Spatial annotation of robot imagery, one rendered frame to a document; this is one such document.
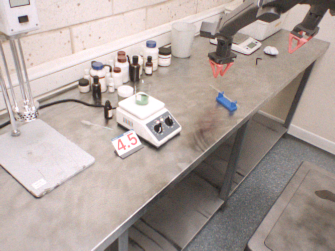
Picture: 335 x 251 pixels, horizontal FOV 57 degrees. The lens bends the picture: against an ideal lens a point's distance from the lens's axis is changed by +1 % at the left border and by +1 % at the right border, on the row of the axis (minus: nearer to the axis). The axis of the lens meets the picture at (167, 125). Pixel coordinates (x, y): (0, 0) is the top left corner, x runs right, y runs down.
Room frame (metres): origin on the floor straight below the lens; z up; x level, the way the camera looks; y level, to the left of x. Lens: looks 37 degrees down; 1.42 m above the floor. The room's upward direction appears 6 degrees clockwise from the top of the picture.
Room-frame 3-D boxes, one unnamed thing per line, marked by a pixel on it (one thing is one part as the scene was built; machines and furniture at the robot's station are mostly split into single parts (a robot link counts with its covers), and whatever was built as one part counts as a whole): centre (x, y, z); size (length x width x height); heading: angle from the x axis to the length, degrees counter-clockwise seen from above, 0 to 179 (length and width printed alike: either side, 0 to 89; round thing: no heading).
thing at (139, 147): (0.75, 0.12, 0.77); 0.09 x 0.06 x 0.04; 139
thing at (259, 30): (2.07, -0.50, 0.82); 0.37 x 0.31 x 0.14; 146
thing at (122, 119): (0.88, 0.08, 0.79); 0.22 x 0.13 x 0.08; 54
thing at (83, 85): (1.08, 0.36, 0.77); 0.04 x 0.04 x 0.04
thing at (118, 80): (1.14, 0.23, 0.79); 0.05 x 0.05 x 0.09
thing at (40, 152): (0.68, 0.38, 0.76); 0.30 x 0.20 x 0.01; 55
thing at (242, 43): (1.77, -0.34, 0.77); 0.26 x 0.19 x 0.05; 57
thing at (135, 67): (1.22, 0.17, 0.80); 0.04 x 0.04 x 0.11
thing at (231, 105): (1.09, -0.23, 0.77); 0.10 x 0.03 x 0.04; 36
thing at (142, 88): (0.90, 0.10, 0.87); 0.06 x 0.05 x 0.08; 7
